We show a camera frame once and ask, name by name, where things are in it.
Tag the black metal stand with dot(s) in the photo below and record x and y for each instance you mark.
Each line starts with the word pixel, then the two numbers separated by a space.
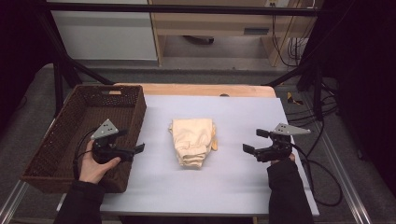
pixel 67 74
pixel 317 90

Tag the black curtain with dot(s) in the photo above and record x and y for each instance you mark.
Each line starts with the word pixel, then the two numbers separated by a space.
pixel 18 46
pixel 364 62

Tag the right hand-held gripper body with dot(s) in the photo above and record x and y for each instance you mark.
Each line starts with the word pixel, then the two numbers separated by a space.
pixel 275 149

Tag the person's left hand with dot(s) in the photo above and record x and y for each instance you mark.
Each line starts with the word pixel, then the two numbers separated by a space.
pixel 91 169

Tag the cream pants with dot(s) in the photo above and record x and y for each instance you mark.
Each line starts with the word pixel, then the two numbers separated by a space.
pixel 191 140

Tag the white cabinet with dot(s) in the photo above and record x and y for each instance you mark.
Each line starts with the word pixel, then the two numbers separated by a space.
pixel 102 34

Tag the person's right hand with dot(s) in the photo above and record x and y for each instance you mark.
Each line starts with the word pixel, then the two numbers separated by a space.
pixel 292 158

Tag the white table mat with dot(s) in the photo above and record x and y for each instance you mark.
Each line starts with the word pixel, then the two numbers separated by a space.
pixel 224 186

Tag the light wooden desk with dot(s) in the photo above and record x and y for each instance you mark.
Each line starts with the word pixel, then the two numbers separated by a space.
pixel 214 21

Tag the black horizontal frame bar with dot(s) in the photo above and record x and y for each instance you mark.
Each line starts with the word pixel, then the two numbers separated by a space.
pixel 186 9

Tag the yellow and black tape piece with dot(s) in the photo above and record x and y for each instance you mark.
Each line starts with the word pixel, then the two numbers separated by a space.
pixel 292 99

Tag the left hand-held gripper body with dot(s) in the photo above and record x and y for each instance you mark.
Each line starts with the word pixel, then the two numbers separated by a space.
pixel 106 152

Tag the brown wicker basket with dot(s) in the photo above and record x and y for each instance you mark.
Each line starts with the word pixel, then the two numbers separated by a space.
pixel 62 161

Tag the aluminium rail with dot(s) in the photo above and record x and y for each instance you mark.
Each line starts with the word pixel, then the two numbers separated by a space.
pixel 345 183
pixel 11 202

